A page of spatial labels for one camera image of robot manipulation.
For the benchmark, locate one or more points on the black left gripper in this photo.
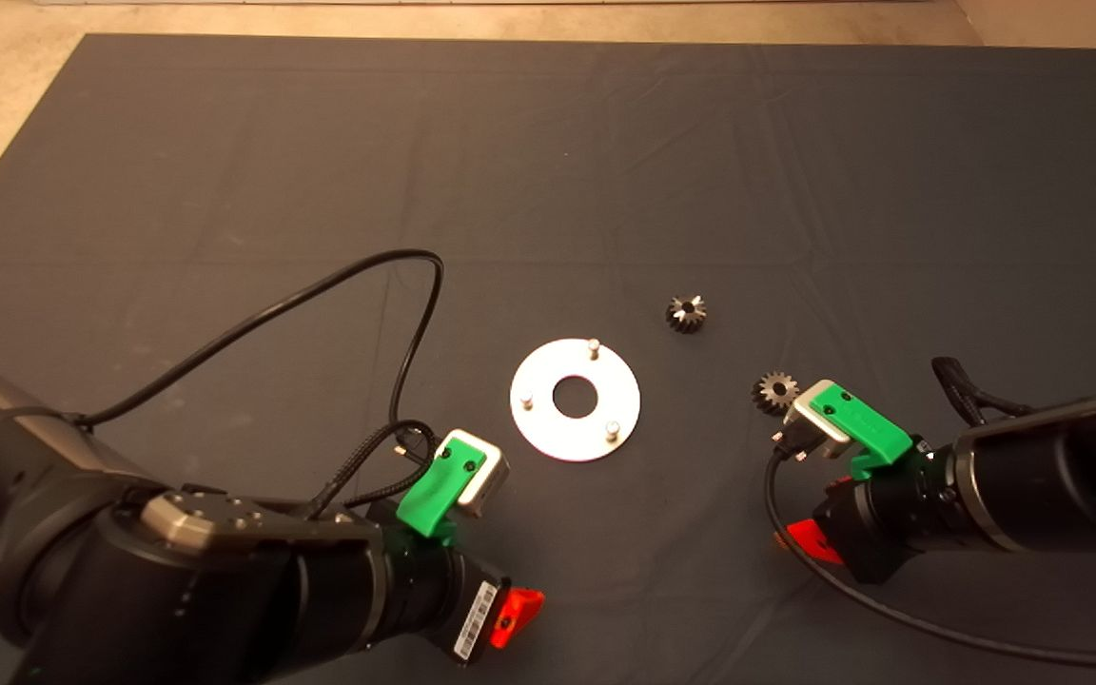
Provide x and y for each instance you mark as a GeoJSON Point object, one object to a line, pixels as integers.
{"type": "Point", "coordinates": [458, 599]}

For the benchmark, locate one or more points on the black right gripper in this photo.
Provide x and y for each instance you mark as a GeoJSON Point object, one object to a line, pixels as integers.
{"type": "Point", "coordinates": [871, 528]}

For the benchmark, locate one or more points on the small steel spur gear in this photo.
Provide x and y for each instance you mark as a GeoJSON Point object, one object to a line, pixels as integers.
{"type": "Point", "coordinates": [765, 400]}
{"type": "Point", "coordinates": [676, 319]}

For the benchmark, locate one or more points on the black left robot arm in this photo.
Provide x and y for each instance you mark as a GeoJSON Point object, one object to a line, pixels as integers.
{"type": "Point", "coordinates": [177, 590]}

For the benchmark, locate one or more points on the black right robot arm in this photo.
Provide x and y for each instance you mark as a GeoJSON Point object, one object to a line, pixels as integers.
{"type": "Point", "coordinates": [1062, 476]}

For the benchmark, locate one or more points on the round metal carrier plate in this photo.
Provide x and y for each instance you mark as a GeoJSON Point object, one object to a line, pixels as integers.
{"type": "Point", "coordinates": [548, 428]}

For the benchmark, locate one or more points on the dark grey table cloth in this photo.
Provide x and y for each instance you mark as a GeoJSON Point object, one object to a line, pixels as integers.
{"type": "Point", "coordinates": [605, 143]}

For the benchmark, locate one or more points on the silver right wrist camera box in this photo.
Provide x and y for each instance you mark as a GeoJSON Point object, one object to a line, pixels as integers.
{"type": "Point", "coordinates": [819, 428]}

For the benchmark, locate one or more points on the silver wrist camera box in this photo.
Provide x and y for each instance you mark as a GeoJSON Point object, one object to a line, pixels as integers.
{"type": "Point", "coordinates": [819, 428]}
{"type": "Point", "coordinates": [491, 480]}

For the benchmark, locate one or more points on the green right camera mount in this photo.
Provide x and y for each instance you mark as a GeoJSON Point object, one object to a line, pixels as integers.
{"type": "Point", "coordinates": [862, 419]}

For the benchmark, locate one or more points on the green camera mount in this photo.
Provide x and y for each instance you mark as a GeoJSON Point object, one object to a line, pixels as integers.
{"type": "Point", "coordinates": [434, 495]}
{"type": "Point", "coordinates": [862, 419]}

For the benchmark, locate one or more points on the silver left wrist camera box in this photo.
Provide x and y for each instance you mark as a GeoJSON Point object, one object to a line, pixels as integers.
{"type": "Point", "coordinates": [491, 480]}

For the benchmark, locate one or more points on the green left camera mount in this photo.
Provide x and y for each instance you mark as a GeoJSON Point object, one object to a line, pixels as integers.
{"type": "Point", "coordinates": [434, 495]}

